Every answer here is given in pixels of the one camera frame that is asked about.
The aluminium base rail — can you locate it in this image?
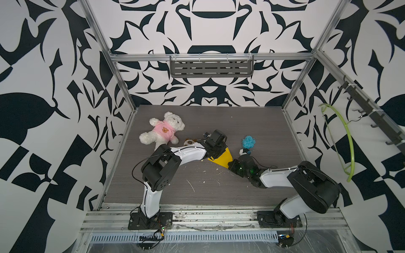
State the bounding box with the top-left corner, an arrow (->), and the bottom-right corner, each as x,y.
80,203 -> 349,233

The white teddy bear pink shirt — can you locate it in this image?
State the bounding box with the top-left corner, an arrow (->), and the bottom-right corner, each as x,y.
139,112 -> 186,150

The white perforated cable duct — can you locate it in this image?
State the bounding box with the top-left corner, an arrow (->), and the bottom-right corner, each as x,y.
90,231 -> 278,244

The dark yellow square paper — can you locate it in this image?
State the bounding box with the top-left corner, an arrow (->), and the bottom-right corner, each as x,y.
208,148 -> 233,169

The grey slotted wall shelf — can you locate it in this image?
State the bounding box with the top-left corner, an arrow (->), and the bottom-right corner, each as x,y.
169,54 -> 254,78

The turquoise yarn ball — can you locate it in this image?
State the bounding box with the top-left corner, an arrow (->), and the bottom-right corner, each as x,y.
242,136 -> 256,149

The small brown white plush toy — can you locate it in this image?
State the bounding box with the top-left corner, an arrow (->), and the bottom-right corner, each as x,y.
184,139 -> 198,146

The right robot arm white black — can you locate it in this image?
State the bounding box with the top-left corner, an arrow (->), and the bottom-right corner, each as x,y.
228,153 -> 341,228

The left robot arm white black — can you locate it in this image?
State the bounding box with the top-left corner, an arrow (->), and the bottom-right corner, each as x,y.
128,130 -> 232,230

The black wall hook rail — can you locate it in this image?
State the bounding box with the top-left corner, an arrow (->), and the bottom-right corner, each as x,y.
339,75 -> 405,153

